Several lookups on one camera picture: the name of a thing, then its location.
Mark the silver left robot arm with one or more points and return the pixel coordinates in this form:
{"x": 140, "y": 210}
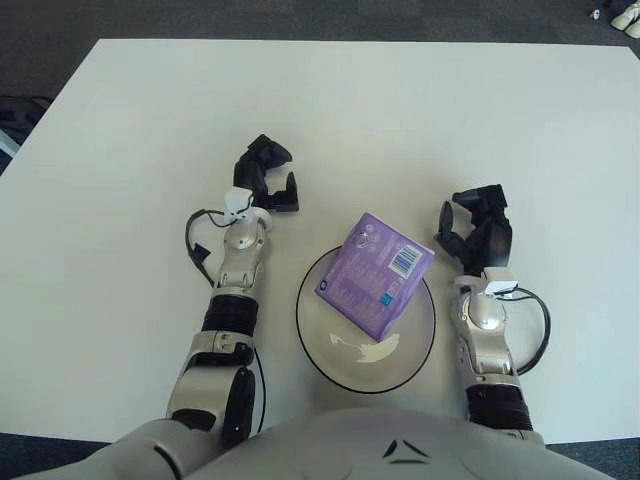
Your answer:
{"x": 225, "y": 320}

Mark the white furniture panel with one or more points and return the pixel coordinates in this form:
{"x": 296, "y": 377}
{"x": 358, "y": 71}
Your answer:
{"x": 7, "y": 145}

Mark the black bag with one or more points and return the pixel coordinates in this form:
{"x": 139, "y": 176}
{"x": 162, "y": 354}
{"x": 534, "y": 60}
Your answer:
{"x": 20, "y": 115}

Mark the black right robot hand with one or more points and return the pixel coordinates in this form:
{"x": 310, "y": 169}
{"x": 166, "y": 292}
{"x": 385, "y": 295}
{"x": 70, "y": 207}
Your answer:
{"x": 492, "y": 240}

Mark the grey robot torso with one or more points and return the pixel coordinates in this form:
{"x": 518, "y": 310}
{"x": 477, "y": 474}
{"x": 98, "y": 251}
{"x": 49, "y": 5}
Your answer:
{"x": 400, "y": 450}

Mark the white plate with black rim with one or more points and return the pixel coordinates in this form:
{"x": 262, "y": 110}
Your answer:
{"x": 350, "y": 360}

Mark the white shoe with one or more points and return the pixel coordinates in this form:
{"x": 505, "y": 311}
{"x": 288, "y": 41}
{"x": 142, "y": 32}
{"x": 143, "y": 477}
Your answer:
{"x": 624, "y": 20}
{"x": 635, "y": 30}

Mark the purple tissue paper pack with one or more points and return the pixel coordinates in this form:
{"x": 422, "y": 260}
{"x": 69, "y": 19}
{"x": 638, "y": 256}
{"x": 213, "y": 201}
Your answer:
{"x": 370, "y": 275}

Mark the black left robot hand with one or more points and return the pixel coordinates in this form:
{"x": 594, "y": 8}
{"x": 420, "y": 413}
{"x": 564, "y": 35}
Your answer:
{"x": 252, "y": 175}

